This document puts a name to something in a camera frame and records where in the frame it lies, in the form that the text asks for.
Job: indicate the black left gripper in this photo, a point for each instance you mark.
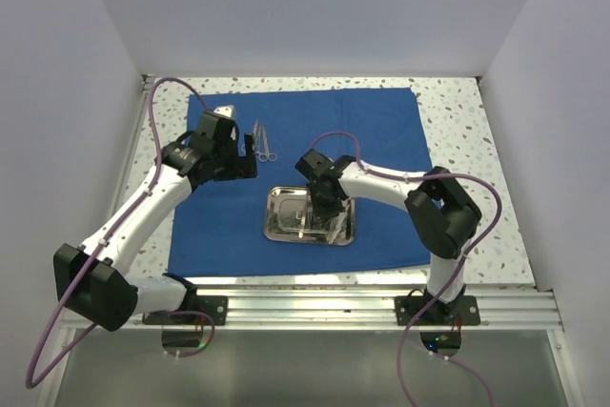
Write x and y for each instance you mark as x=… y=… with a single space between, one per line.
x=243 y=166

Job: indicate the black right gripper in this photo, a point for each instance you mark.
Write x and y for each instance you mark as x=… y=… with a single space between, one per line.
x=322 y=214

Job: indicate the steel forceps with ring handles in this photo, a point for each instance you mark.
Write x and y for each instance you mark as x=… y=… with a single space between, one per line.
x=272 y=156

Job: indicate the steel scalpel handle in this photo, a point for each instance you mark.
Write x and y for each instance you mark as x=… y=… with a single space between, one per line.
x=334 y=227

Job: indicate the stainless steel instrument tray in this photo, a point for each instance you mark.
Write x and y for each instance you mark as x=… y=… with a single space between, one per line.
x=282 y=218

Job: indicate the blue surgical drape cloth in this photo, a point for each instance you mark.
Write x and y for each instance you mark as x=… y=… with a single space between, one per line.
x=218 y=229

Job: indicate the steel surgical scissors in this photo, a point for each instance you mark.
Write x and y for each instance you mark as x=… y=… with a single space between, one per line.
x=257 y=134

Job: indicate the steel tweezers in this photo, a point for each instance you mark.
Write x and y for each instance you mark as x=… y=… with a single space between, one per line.
x=305 y=221

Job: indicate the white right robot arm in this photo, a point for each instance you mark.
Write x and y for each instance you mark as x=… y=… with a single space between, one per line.
x=444 y=216

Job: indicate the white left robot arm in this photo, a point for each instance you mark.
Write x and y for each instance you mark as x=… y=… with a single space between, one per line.
x=91 y=279

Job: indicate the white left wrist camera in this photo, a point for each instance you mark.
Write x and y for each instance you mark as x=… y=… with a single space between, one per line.
x=228 y=111

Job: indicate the left side aluminium rail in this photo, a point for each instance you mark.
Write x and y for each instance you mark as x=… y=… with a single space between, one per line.
x=133 y=140

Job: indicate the aluminium frame rail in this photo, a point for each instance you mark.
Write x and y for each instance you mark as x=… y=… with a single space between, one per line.
x=371 y=307

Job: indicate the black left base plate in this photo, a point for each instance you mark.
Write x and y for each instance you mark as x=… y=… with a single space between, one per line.
x=200 y=309

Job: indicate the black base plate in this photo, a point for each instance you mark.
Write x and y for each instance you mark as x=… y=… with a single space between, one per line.
x=461 y=311
x=200 y=309

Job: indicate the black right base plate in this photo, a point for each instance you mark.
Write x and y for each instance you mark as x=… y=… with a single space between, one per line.
x=461 y=311

